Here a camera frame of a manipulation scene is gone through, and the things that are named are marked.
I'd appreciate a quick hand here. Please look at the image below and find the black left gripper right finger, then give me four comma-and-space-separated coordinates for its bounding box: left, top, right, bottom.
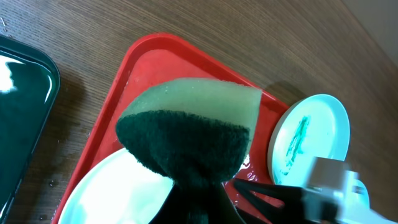
199, 183, 245, 224

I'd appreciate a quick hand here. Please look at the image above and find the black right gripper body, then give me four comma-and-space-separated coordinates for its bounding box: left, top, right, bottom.
301, 186, 342, 223

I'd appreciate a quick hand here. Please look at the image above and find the black water tray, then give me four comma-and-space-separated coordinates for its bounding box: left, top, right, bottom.
1, 35, 60, 223

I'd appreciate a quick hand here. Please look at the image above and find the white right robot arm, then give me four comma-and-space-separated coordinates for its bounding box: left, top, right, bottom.
233, 157, 390, 223

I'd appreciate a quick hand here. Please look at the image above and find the red serving tray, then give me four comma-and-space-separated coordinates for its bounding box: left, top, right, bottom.
51, 32, 290, 224

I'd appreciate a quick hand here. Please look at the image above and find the green yellow sponge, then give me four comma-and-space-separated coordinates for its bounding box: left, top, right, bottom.
116, 78, 262, 186

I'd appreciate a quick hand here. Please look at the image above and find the white plate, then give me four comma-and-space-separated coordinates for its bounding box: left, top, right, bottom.
267, 94, 350, 187
58, 148, 174, 224

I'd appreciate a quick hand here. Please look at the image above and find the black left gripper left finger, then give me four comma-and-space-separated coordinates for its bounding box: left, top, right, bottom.
149, 184, 199, 224

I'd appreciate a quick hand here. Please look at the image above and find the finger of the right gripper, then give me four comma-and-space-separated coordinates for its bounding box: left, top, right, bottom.
233, 179, 311, 224

